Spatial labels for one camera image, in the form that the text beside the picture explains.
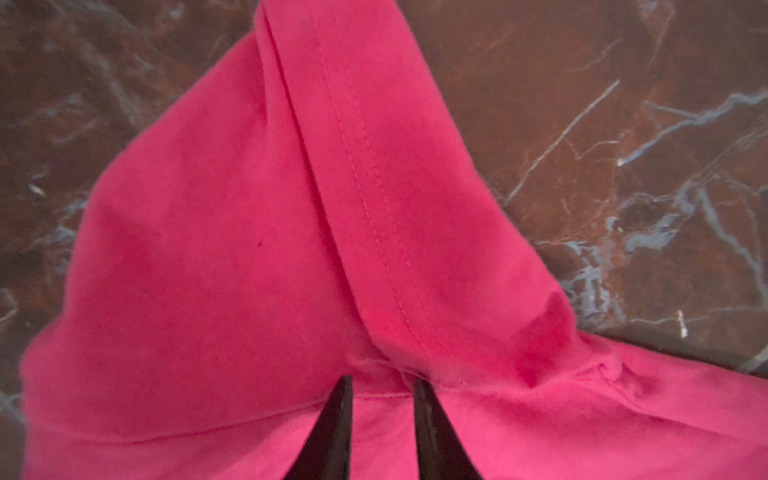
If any magenta t-shirt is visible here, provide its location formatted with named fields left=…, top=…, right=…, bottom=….
left=21, top=1, right=767, bottom=479

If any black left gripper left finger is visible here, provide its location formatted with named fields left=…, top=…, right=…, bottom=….
left=283, top=375, right=353, bottom=480

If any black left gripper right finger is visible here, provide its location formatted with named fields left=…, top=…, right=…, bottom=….
left=413, top=379, right=482, bottom=480

